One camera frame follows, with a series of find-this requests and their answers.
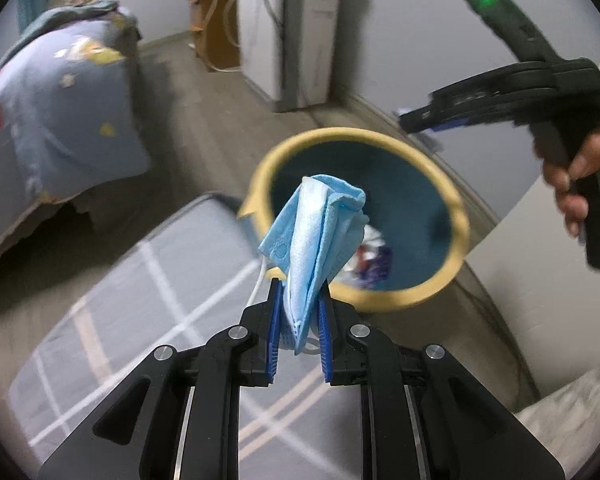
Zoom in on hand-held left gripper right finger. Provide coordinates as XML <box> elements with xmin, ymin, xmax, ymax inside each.
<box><xmin>316</xmin><ymin>279</ymin><xmax>564</xmax><ymax>480</ymax></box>

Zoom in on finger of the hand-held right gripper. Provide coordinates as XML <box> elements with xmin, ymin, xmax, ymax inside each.
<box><xmin>397</xmin><ymin>102</ymin><xmax>487</xmax><ymax>136</ymax></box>
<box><xmin>429</xmin><ymin>66</ymin><xmax>519</xmax><ymax>111</ymax></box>

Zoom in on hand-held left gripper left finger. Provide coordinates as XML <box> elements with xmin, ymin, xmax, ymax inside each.
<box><xmin>36</xmin><ymin>277</ymin><xmax>284</xmax><ymax>480</ymax></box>

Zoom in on blue bin with yellow rim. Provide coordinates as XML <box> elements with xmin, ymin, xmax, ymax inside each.
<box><xmin>236</xmin><ymin>127</ymin><xmax>472</xmax><ymax>314</ymax></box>

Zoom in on blue face mask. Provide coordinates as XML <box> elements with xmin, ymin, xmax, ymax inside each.
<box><xmin>247</xmin><ymin>174</ymin><xmax>369</xmax><ymax>357</ymax></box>

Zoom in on person's right hand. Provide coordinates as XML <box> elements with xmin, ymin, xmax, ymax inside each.
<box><xmin>541</xmin><ymin>119</ymin><xmax>600</xmax><ymax>239</ymax></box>

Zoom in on grey checked mat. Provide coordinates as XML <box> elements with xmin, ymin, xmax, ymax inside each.
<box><xmin>7</xmin><ymin>191</ymin><xmax>381</xmax><ymax>480</ymax></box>

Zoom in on white air purifier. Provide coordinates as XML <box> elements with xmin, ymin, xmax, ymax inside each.
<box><xmin>235</xmin><ymin>0</ymin><xmax>343</xmax><ymax>114</ymax></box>

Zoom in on wooden cabinet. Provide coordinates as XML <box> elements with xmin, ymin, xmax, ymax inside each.
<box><xmin>188</xmin><ymin>0</ymin><xmax>242</xmax><ymax>72</ymax></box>

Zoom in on bed with blue duvet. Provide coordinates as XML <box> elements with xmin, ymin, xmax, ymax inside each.
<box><xmin>0</xmin><ymin>0</ymin><xmax>152</xmax><ymax>281</ymax></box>

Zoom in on white cable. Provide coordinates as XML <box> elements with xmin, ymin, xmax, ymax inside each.
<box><xmin>200</xmin><ymin>0</ymin><xmax>244</xmax><ymax>73</ymax></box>

